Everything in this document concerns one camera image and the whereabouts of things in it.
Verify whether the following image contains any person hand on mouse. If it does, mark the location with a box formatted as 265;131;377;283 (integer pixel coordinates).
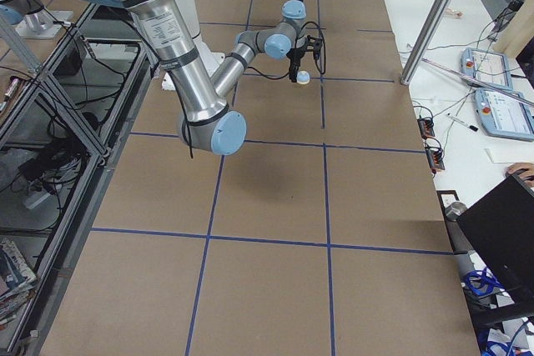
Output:
505;163;534;182

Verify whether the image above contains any black marker pen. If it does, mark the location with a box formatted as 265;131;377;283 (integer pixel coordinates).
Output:
446;113;479;132

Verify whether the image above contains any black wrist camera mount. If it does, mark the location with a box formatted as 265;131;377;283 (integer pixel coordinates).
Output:
305;35;324;62

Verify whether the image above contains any aluminium frame post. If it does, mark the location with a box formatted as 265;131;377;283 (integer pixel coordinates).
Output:
400;0;451;86

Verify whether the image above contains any black laptop lid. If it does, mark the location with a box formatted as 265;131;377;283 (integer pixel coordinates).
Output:
457;175;533;303

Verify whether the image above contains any metal cup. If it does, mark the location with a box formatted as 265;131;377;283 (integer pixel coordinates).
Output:
444;201;468;222

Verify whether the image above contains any orange connector block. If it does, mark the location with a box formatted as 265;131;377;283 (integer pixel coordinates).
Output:
417;118;435;139

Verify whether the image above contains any brown paper table cover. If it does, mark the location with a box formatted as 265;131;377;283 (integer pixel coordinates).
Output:
41;0;478;355

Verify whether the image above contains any teach pendant tablet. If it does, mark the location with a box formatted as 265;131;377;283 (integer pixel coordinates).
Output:
475;88;533;142
461;48;513;90

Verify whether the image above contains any metal reacher grabber stick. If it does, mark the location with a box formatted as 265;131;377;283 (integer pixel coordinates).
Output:
421;58;534;108

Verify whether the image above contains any blue white call bell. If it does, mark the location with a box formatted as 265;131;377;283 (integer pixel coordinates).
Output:
295;71;310;85

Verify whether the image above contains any lower teach pendant tablet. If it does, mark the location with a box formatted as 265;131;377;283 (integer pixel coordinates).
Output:
475;88;533;142

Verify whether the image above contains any stack of books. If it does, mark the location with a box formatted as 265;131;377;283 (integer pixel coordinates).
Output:
1;237;38;329

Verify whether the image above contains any upper teach pendant tablet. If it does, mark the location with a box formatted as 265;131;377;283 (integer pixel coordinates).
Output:
461;48;513;90

